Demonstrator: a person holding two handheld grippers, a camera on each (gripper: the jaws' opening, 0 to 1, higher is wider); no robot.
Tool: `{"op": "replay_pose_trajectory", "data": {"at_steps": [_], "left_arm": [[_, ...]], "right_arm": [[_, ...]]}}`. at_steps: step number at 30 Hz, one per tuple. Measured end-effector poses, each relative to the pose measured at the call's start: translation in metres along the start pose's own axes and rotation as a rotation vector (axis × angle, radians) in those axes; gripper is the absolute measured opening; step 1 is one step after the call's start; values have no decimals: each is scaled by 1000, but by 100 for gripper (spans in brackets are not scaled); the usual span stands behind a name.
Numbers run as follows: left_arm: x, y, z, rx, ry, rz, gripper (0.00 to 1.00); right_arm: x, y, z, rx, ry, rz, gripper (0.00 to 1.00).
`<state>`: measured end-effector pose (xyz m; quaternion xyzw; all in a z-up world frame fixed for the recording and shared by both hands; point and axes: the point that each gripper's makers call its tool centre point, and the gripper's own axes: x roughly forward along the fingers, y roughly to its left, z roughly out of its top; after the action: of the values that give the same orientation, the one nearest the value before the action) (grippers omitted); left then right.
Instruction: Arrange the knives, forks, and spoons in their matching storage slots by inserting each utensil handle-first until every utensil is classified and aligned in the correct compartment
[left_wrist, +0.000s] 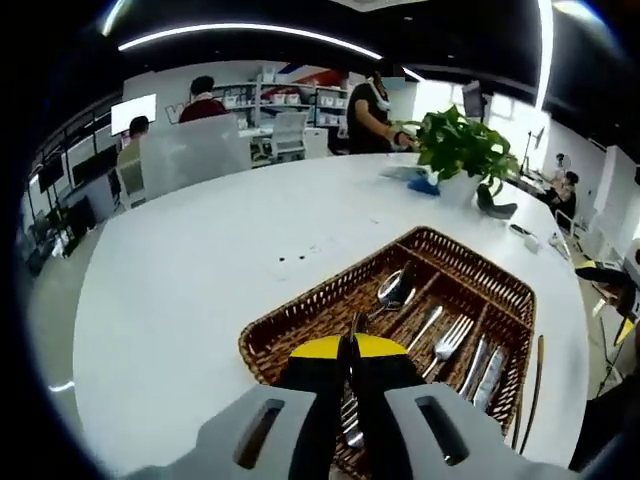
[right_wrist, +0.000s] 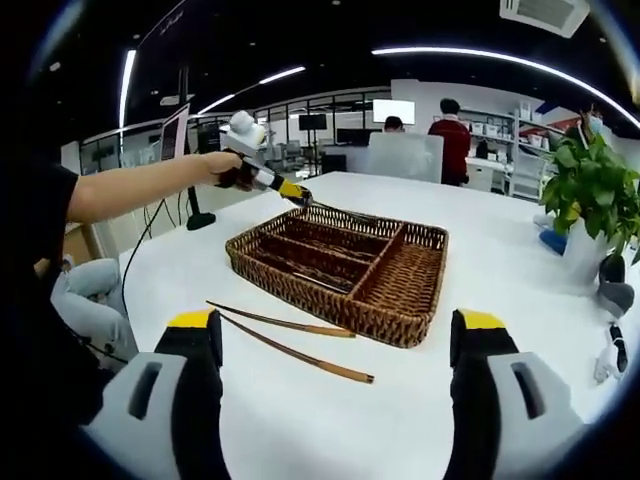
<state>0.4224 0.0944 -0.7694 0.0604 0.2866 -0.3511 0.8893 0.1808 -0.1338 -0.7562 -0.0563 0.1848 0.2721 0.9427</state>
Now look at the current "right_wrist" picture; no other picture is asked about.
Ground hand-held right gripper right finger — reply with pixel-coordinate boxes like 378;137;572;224
441;307;586;480

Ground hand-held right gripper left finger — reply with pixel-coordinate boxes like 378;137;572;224
79;307;247;480

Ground steel spoon squared handle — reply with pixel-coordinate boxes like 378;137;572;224
292;189;376;224

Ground steel table knife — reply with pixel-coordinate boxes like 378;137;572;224
279;267;354;296

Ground brown wicker storage tray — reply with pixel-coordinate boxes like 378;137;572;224
224;203;450;350

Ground white storage shelf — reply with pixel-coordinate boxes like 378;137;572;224
459;104;556;199

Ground person's left hand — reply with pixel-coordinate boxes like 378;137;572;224
206;151;260;192

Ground open laptop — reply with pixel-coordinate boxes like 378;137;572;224
159;102;192;162

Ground black desk monitor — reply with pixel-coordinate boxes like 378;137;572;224
335;127;374;146

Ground black laptop stand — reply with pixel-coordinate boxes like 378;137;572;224
184;184;217;232

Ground straight ceiling light strip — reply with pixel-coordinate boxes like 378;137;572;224
119;49;137;132

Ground person's legs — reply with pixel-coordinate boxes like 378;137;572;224
49;257;139;367

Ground blue cloth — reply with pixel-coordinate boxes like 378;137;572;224
538;229;570;257

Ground dark grey pouch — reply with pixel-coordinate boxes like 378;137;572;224
597;254;636;319

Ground operator person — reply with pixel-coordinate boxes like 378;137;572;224
0;164;121;431

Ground curved ceiling light strip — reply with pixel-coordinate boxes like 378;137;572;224
372;47;626;114

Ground green potted plant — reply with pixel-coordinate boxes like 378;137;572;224
539;127;640;287

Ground ceiling air conditioner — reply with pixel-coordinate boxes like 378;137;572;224
499;0;591;37

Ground white wall screen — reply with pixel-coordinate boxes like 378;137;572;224
372;98;416;126

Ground white device with cable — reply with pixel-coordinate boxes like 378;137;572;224
593;323;629;384

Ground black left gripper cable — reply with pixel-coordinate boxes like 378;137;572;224
121;192;174;326

